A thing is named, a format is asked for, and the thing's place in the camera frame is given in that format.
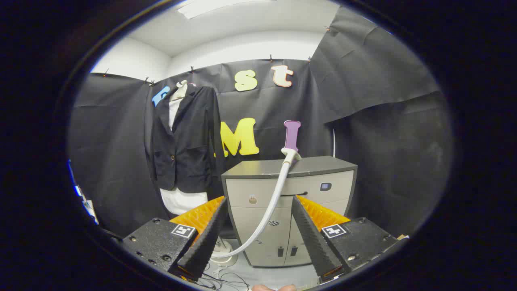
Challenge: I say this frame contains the white garment steamer stand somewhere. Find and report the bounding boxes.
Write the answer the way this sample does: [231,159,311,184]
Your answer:
[210,238,239,267]

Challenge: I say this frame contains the thick black cable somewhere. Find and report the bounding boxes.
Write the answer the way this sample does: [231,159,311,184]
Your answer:
[99,227,124,241]

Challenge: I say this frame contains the black backdrop cloth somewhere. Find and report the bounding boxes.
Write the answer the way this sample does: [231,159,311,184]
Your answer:
[68,6,453,239]

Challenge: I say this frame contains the white shirt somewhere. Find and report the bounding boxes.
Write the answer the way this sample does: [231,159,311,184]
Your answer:
[160,96,208,215]

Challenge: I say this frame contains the white printed papers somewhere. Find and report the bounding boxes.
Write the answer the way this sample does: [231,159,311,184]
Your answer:
[68,160,99,225]

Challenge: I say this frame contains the thin black floor cables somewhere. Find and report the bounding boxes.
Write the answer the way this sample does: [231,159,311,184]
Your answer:
[194,263,251,291]

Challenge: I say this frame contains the ceiling light panel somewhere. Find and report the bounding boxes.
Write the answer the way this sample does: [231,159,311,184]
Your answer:
[177,0,259,20]

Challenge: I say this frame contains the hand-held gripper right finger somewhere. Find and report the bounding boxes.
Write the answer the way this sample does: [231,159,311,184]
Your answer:
[291,195,409,283]

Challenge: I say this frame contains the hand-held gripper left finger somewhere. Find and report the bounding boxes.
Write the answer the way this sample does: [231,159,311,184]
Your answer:
[121,196,229,282]

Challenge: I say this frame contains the white garment steamer head with hose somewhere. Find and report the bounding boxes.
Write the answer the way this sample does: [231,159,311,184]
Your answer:
[210,148,303,259]

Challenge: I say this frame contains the grey cabinet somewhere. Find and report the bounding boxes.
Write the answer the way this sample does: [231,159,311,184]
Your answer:
[221,156,358,268]

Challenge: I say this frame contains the white clothes hanger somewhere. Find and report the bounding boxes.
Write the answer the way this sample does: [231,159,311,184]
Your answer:
[170,80,189,101]

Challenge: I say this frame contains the black suit jacket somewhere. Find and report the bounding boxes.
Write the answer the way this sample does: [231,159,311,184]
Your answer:
[145,85,227,193]

